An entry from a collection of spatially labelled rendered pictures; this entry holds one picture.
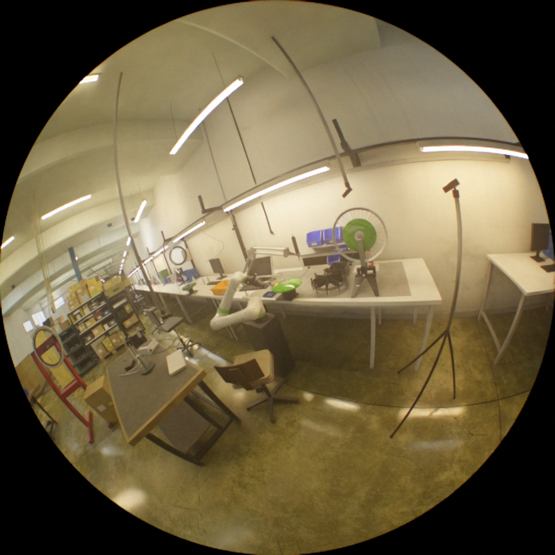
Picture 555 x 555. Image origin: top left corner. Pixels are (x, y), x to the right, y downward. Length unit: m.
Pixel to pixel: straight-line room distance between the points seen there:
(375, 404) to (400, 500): 1.00
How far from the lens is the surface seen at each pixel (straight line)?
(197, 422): 1.96
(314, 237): 2.36
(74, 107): 3.27
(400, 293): 1.51
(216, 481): 1.99
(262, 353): 1.65
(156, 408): 1.24
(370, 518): 1.72
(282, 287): 1.59
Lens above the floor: 1.68
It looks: 18 degrees down
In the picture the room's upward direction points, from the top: 18 degrees counter-clockwise
